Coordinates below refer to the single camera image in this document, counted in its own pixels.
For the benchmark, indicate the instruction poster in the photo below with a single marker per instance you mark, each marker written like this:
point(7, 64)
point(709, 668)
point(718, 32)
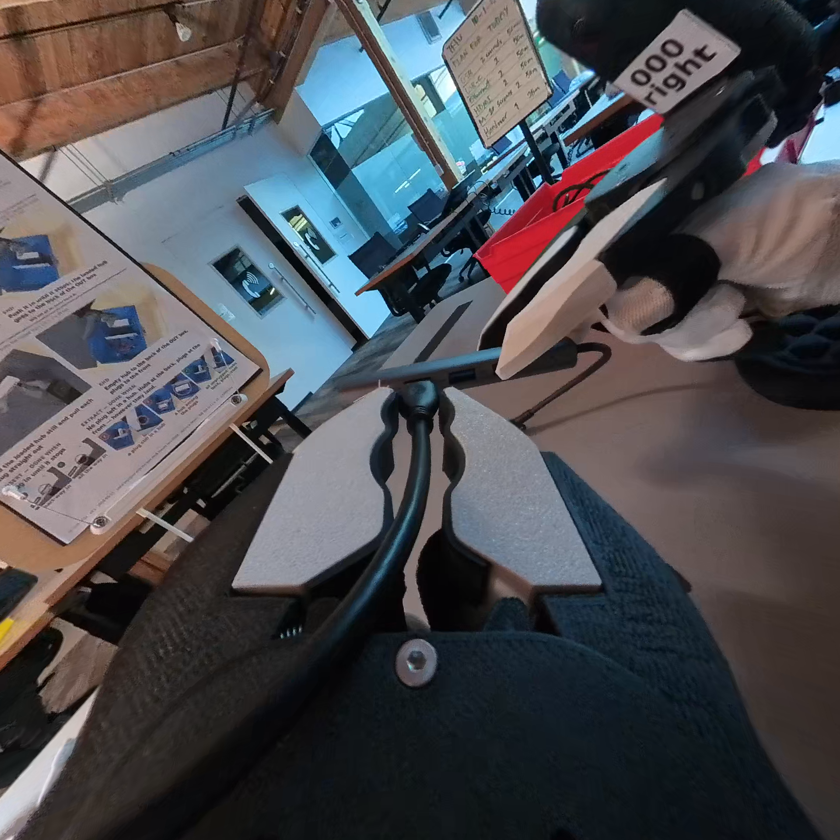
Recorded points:
point(98, 361)

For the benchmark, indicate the wooden work table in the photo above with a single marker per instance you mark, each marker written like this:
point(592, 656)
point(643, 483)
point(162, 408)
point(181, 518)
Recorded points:
point(433, 236)

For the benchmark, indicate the ceiling spot lamp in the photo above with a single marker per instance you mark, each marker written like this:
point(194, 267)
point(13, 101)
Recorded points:
point(181, 29)

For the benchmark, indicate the plywood poster board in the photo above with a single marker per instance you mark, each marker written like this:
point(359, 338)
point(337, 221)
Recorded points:
point(256, 354)

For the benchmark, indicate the red plastic bin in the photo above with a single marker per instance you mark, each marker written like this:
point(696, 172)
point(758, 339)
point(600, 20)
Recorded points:
point(538, 229)

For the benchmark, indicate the handwritten whiteboard sign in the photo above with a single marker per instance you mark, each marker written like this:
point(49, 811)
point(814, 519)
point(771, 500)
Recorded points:
point(495, 72)

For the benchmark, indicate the dark seat cushion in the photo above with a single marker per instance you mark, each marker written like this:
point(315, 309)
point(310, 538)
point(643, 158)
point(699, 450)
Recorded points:
point(794, 361)

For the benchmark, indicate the black office chair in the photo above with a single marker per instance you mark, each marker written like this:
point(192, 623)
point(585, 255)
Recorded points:
point(420, 289)

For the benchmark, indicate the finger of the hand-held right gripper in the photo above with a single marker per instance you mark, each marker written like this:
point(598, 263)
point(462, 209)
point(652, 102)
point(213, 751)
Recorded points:
point(538, 269)
point(564, 308)

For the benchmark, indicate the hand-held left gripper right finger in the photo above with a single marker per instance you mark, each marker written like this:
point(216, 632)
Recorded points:
point(518, 512)

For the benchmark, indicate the gray slim usb hub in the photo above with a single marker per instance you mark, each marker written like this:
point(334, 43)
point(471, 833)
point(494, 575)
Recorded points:
point(472, 371)

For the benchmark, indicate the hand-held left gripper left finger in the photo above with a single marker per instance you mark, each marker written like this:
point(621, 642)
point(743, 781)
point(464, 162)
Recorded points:
point(315, 512)

